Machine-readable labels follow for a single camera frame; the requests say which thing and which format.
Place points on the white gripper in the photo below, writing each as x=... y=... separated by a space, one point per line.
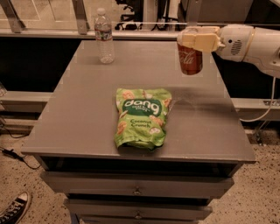
x=234 y=44

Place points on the red coke can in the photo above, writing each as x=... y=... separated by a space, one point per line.
x=190 y=60

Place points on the drawer with knob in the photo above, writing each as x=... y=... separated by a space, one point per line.
x=137 y=210
x=137 y=185

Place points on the green dang chips bag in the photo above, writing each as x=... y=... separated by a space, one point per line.
x=142 y=117

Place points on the black white sneaker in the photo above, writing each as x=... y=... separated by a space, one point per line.
x=16 y=210

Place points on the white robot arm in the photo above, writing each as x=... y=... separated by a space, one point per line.
x=263 y=51

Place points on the grey drawer cabinet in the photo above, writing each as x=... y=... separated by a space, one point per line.
x=76 y=131

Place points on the top drawer with knob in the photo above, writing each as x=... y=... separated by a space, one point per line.
x=137 y=185

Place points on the clear plastic water bottle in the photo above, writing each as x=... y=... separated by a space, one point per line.
x=104 y=37

